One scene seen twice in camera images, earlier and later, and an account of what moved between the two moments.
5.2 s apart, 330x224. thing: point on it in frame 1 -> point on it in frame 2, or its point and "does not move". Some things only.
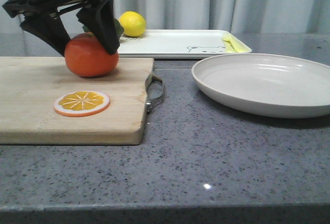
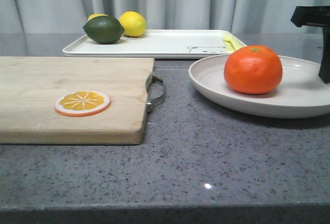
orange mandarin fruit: [86, 56] -> [253, 69]
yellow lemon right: [133, 23] does not move
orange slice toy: [81, 103] does not move
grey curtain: [246, 5] does not move
